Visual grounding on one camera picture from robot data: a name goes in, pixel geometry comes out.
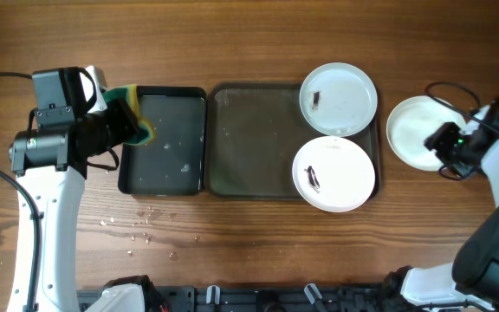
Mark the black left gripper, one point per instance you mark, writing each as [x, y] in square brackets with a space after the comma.
[129, 126]

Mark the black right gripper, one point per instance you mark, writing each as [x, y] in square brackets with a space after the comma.
[440, 142]

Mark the green yellow sponge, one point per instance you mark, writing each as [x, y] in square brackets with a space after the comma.
[129, 93]

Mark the white plate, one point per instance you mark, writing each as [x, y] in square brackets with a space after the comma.
[333, 174]
[410, 123]

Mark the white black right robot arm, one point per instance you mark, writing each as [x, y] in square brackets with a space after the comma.
[472, 279]

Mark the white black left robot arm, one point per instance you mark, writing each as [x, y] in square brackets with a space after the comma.
[50, 161]

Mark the black water tray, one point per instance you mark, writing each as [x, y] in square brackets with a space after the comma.
[172, 164]

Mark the pale blue dirty plate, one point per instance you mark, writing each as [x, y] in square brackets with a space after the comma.
[338, 99]

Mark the brown serving tray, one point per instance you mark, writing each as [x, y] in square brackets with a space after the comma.
[253, 132]

